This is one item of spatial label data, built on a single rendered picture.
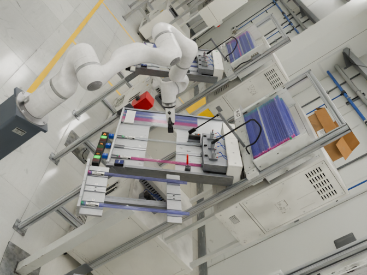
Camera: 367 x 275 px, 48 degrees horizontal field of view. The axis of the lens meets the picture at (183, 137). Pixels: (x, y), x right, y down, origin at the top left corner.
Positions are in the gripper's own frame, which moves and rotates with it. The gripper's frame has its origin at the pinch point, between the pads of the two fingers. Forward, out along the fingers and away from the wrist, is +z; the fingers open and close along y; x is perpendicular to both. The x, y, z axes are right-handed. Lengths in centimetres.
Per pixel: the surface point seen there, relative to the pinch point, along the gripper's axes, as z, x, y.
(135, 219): 44, 23, -32
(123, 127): 5.6, 31.4, 12.3
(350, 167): 112, -160, 107
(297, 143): -6, -68, -33
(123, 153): 6.2, 27.5, -17.0
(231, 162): 8.9, -34.3, -27.2
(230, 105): 44, -46, 113
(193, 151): 13.3, -12.8, -7.2
